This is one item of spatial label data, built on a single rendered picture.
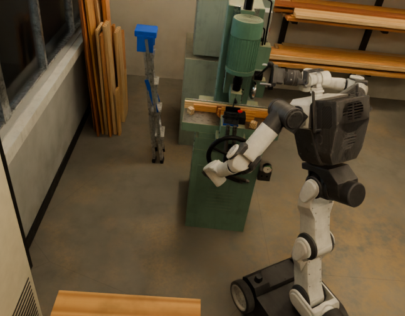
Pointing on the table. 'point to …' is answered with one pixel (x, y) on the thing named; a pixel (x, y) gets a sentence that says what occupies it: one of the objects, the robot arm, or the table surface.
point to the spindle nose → (237, 83)
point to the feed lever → (262, 71)
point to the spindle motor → (244, 44)
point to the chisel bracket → (234, 95)
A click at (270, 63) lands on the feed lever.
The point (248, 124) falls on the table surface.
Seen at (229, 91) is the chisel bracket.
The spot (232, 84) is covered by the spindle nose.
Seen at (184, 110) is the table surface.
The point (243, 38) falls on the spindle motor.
